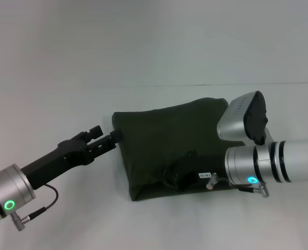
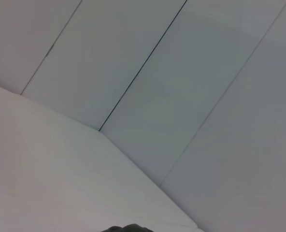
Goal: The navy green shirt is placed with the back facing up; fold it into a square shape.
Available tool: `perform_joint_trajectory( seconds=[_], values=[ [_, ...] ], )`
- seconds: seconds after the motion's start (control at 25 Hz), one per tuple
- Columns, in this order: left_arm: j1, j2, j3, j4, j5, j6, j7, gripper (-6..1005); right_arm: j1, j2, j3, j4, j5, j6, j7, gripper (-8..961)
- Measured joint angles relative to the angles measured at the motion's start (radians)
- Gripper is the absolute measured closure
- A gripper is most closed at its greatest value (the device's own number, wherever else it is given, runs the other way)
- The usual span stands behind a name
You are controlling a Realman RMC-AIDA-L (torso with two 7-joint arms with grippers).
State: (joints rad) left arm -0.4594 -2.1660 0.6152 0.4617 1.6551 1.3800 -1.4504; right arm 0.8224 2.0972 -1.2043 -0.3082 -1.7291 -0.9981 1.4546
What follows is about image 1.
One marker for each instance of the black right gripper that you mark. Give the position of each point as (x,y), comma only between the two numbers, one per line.
(193,179)

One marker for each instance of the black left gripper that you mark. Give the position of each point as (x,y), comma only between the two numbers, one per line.
(55,161)

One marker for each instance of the dark green t-shirt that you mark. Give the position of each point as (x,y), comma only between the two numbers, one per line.
(174,145)

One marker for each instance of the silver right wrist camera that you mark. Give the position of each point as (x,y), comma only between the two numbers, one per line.
(245,119)

